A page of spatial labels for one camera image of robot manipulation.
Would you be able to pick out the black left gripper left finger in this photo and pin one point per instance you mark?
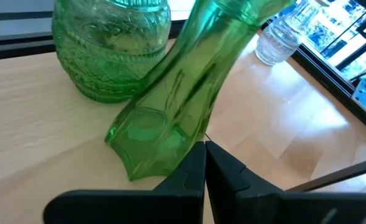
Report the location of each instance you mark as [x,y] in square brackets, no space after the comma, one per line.
[170,205]

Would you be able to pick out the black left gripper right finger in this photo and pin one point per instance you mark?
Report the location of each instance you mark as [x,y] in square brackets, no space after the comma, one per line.
[248,205]

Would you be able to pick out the faceted flared green glass vase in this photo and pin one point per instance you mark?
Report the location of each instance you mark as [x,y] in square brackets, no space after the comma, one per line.
[176,102]

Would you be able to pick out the barrel-shaped green glass vase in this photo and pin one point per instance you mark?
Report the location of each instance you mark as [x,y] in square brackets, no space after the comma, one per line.
[108,53]

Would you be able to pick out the textured clear glass vase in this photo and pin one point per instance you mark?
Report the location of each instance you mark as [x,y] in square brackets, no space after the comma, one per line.
[276,43]

